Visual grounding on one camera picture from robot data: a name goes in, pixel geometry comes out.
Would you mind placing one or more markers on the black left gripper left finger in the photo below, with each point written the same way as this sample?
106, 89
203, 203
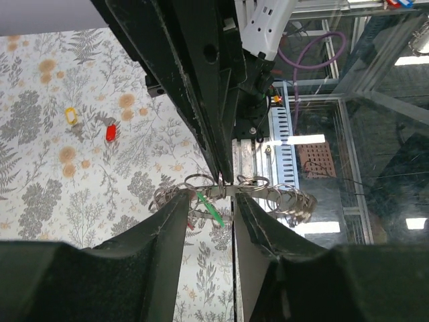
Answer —
130, 277

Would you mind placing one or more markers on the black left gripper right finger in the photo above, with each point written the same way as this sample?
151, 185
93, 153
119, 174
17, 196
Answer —
306, 282

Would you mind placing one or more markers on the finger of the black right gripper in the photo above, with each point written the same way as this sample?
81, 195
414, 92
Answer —
155, 31
206, 46

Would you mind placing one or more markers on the green tag key set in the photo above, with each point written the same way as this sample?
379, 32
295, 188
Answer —
210, 209

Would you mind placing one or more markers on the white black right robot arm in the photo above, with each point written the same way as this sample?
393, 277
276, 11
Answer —
260, 39

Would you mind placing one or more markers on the yellow tag key set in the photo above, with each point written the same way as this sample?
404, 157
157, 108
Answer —
74, 126

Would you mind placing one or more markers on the floral tablecloth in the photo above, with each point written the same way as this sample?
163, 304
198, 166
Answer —
56, 189

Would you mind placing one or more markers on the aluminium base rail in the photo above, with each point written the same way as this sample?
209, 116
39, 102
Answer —
251, 159

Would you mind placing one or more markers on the blue slotted cable duct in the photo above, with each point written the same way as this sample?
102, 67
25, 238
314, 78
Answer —
285, 166

